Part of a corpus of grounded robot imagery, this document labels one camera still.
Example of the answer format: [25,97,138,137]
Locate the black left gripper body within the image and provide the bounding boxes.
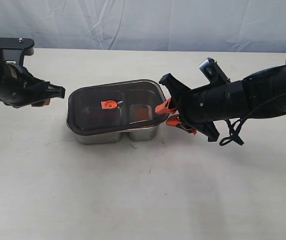
[0,63,65,108]

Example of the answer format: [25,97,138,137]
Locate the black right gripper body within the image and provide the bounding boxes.
[159,73,248,142]

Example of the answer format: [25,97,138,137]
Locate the yellow toy cheese wedge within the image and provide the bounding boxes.
[130,104,153,122]

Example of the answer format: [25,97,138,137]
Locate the steel two-compartment lunch box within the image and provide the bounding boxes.
[73,125,159,145]

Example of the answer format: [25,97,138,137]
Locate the lunch box lid orange seal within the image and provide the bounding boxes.
[66,79,169,136]

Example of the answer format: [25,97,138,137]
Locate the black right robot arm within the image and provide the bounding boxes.
[155,58,286,146]

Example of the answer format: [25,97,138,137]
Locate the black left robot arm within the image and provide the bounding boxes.
[0,37,65,109]

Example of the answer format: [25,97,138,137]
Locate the white backdrop cloth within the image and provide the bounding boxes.
[0,0,286,53]

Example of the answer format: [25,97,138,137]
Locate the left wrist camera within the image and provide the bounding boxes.
[0,37,35,66]

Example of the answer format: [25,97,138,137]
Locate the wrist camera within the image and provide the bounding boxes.
[199,57,231,86]
[0,37,35,66]

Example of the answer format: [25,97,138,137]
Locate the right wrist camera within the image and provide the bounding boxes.
[199,57,231,86]

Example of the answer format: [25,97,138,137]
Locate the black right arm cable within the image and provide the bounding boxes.
[219,51,286,147]

